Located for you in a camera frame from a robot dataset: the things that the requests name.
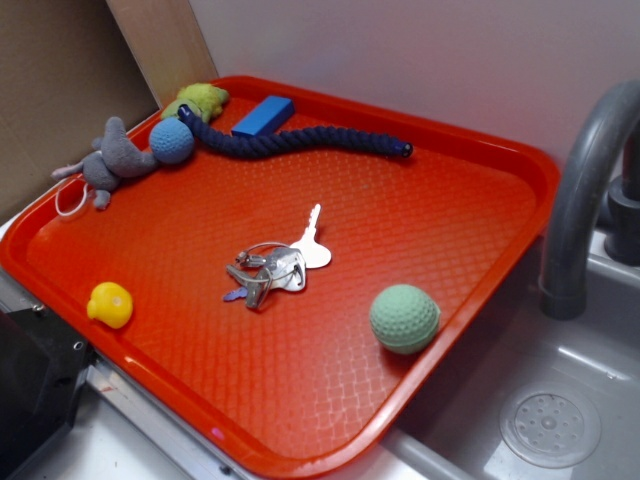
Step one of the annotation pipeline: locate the yellow rubber duck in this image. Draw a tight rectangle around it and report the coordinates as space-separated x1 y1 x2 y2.
86 282 133 329

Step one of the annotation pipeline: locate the sink drain strainer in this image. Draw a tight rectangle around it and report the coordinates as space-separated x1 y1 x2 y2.
499 382 602 469

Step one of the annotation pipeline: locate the blue rectangular block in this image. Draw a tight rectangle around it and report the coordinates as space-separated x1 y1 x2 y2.
231 96 295 138

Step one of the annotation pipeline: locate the green plush toy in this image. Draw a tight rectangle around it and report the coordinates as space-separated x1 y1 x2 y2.
160 83 230 123

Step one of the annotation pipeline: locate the red plastic tray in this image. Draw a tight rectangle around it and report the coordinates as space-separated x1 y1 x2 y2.
1 76 559 479

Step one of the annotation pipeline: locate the grey plastic sink basin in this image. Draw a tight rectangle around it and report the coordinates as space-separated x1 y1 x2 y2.
384 247 639 479

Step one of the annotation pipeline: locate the silver key bunch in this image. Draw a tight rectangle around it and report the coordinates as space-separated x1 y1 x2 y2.
222 204 332 310

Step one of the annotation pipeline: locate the dark faucet handle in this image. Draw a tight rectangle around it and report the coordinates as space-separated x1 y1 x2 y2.
604 126 639 266

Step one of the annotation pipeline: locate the dark blue rope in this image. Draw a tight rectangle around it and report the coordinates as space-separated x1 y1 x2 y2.
177 103 415 161

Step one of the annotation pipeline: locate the blue dimpled ball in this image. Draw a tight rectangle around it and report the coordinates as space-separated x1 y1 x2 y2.
149 117 195 165

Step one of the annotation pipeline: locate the grey sink faucet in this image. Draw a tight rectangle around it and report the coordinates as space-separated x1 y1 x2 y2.
539 80 639 320

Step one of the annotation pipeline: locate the green dimpled ball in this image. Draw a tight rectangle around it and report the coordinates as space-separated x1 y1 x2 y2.
369 284 441 355

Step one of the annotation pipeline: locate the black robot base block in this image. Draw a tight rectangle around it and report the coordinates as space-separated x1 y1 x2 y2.
1 307 92 479

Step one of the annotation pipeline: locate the wooden board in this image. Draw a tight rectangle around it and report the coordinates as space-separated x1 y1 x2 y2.
107 0 218 107

